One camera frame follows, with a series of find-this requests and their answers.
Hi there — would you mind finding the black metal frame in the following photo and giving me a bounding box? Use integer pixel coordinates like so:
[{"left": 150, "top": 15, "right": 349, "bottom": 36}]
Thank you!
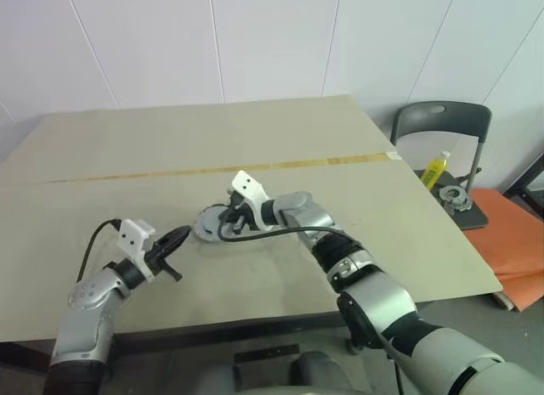
[{"left": 502, "top": 155, "right": 544, "bottom": 218}]

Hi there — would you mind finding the yellow drink bottle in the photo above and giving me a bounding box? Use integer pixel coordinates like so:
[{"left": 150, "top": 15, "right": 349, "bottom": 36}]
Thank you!
[{"left": 420, "top": 150, "right": 452, "bottom": 192}]

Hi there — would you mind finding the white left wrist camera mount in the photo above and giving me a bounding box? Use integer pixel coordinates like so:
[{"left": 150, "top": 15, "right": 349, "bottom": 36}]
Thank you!
[{"left": 117, "top": 217, "right": 156, "bottom": 282}]

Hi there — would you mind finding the black table frame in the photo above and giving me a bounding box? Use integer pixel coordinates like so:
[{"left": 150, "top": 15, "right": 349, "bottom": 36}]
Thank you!
[{"left": 0, "top": 308, "right": 354, "bottom": 363}]

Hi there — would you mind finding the gold tape strip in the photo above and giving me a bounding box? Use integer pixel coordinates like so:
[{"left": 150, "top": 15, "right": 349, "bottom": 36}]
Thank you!
[{"left": 39, "top": 152, "right": 401, "bottom": 185}]

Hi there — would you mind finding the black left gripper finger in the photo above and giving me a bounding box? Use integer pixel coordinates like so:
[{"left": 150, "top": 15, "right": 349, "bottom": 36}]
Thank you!
[
  {"left": 162, "top": 261, "right": 184, "bottom": 283},
  {"left": 156, "top": 225, "right": 192, "bottom": 261}
]

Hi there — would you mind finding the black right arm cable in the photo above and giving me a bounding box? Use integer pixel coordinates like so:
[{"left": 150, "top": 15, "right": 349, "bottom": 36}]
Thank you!
[{"left": 217, "top": 214, "right": 356, "bottom": 244}]

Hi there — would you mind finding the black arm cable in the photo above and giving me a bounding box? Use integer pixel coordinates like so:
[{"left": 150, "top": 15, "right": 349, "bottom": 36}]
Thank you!
[
  {"left": 217, "top": 214, "right": 356, "bottom": 244},
  {"left": 76, "top": 217, "right": 123, "bottom": 285}
]

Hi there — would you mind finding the grey folding chair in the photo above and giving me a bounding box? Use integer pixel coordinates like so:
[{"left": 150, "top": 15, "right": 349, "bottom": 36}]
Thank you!
[{"left": 390, "top": 100, "right": 494, "bottom": 232}]

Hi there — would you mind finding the black rectangular plate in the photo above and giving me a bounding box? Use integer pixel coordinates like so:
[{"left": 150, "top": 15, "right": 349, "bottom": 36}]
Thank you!
[{"left": 233, "top": 344, "right": 301, "bottom": 364}]

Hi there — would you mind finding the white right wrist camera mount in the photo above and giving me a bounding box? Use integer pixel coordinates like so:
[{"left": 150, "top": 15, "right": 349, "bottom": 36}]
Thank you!
[{"left": 229, "top": 170, "right": 270, "bottom": 221}]

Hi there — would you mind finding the grey metal ring part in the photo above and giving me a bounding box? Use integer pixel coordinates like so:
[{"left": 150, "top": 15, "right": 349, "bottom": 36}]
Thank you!
[{"left": 438, "top": 183, "right": 473, "bottom": 213}]

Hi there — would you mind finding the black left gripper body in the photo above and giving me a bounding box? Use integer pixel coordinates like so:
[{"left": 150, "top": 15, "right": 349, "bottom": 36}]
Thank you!
[{"left": 144, "top": 243, "right": 171, "bottom": 278}]

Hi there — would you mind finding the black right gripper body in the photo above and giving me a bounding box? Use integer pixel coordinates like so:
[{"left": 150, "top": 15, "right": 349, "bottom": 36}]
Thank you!
[{"left": 227, "top": 190, "right": 262, "bottom": 231}]

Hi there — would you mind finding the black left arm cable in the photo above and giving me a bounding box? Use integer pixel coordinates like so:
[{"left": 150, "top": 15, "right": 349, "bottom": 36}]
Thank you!
[{"left": 76, "top": 217, "right": 123, "bottom": 285}]

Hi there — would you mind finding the orange mat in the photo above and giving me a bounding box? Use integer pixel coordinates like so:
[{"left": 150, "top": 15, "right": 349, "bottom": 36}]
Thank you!
[{"left": 460, "top": 188, "right": 544, "bottom": 313}]

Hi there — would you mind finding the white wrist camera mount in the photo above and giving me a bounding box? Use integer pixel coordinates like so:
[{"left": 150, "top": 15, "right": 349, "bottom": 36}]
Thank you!
[
  {"left": 229, "top": 170, "right": 270, "bottom": 221},
  {"left": 117, "top": 217, "right": 156, "bottom": 282}
]

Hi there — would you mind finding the dark grey rounded shape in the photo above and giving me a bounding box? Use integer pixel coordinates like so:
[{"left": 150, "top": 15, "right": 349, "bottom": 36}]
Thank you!
[{"left": 288, "top": 351, "right": 354, "bottom": 388}]

